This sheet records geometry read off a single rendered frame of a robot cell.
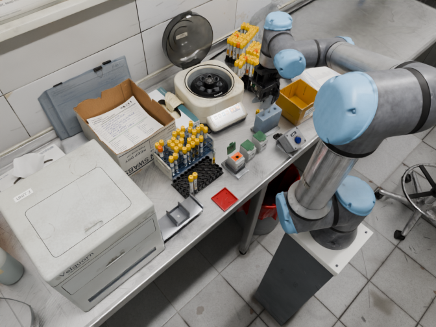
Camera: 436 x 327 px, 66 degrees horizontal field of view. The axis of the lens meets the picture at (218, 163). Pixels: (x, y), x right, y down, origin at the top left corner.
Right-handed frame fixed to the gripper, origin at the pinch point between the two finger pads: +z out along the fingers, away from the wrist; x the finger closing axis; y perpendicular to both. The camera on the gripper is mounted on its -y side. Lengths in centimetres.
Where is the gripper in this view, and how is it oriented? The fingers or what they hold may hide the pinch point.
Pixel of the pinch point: (265, 105)
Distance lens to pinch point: 124.8
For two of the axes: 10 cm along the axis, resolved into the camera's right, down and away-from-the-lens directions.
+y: -7.9, 4.8, -3.8
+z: -0.4, 5.8, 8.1
